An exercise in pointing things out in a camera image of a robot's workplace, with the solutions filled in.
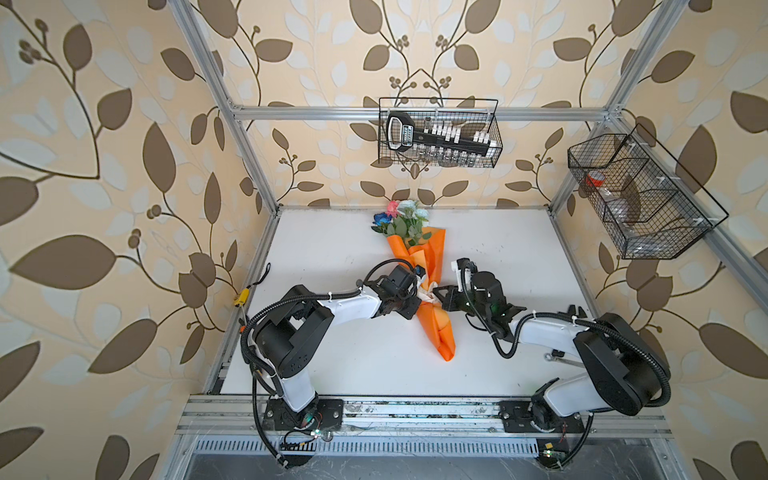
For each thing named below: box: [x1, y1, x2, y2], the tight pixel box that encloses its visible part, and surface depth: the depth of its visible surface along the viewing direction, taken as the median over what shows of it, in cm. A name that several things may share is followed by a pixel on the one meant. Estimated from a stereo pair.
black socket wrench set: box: [386, 111, 496, 164], surface depth 86 cm
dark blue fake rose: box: [371, 212, 393, 234], surface depth 110 cm
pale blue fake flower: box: [398, 199, 432, 246], surface depth 115 cm
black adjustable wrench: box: [557, 304, 588, 318], surface depth 93 cm
